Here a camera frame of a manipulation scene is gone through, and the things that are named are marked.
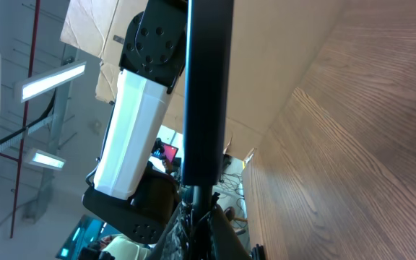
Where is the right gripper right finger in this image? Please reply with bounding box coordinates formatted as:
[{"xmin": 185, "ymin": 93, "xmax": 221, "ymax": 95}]
[{"xmin": 207, "ymin": 193, "xmax": 266, "ymax": 260}]

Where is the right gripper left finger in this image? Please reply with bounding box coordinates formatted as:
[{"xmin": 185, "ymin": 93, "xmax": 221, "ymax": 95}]
[{"xmin": 147, "ymin": 202, "xmax": 192, "ymax": 260}]

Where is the blue screen smartphone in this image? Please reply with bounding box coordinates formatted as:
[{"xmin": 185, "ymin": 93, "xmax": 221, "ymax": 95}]
[{"xmin": 181, "ymin": 0, "xmax": 234, "ymax": 186}]

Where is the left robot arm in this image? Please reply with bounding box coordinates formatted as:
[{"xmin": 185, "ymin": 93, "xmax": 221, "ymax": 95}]
[{"xmin": 82, "ymin": 0, "xmax": 188, "ymax": 244}]

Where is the red laptop screen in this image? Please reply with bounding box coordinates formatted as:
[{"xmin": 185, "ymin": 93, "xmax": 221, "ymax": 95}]
[{"xmin": 162, "ymin": 143, "xmax": 178, "ymax": 163}]

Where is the ceiling light fixture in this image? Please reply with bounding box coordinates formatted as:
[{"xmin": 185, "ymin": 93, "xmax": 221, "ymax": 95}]
[
  {"xmin": 14, "ymin": 61, "xmax": 87, "ymax": 103},
  {"xmin": 24, "ymin": 148, "xmax": 66, "ymax": 170}
]

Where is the red ceiling pipe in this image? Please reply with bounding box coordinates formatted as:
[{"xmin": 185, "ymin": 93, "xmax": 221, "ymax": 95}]
[{"xmin": 9, "ymin": 0, "xmax": 41, "ymax": 239}]

